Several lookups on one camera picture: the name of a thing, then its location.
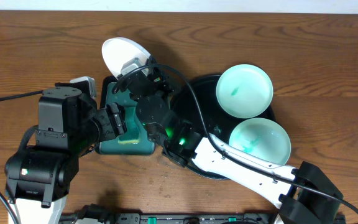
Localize white plate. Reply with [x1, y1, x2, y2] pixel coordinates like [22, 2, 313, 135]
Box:
[101, 37, 151, 79]

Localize mint green plate with stain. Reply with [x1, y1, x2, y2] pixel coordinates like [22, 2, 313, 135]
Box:
[229, 118, 291, 165]

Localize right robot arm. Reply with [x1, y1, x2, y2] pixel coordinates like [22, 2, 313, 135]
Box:
[113, 63, 343, 223]

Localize black rectangular water tray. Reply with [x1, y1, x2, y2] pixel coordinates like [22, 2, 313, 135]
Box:
[96, 76, 155, 156]

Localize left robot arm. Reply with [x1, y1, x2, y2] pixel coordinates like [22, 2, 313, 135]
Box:
[5, 80, 126, 223]

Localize black round tray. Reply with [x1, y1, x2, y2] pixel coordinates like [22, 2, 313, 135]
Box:
[166, 73, 276, 180]

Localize yellow green sponge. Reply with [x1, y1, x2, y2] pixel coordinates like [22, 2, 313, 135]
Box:
[118, 107, 140, 144]

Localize right black cable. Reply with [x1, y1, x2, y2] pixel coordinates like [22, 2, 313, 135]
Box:
[112, 63, 358, 224]

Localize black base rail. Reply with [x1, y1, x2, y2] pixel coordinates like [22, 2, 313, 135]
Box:
[59, 203, 346, 224]

